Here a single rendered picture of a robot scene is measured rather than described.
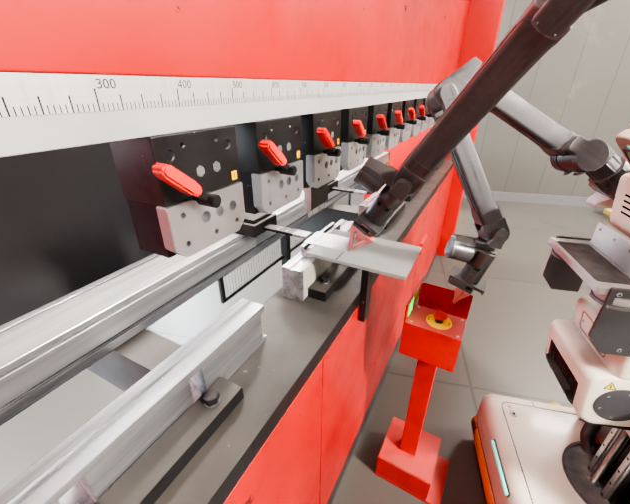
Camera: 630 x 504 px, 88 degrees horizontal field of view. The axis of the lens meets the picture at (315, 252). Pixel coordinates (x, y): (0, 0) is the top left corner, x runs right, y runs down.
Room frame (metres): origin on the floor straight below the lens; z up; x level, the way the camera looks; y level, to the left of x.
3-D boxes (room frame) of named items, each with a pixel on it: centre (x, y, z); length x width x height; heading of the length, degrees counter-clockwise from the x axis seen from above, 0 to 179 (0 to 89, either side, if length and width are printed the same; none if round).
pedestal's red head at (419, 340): (0.81, -0.38, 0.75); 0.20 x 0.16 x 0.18; 150
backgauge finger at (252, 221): (0.93, 0.13, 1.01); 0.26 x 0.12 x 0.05; 62
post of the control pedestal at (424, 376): (0.81, -0.38, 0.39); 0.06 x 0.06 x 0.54; 60
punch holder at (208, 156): (0.48, 0.19, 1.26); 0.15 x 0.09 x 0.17; 152
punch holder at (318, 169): (0.83, 0.01, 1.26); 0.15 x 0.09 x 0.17; 152
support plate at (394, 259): (0.79, -0.14, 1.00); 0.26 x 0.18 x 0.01; 62
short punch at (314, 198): (0.86, 0.00, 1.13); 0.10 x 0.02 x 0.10; 152
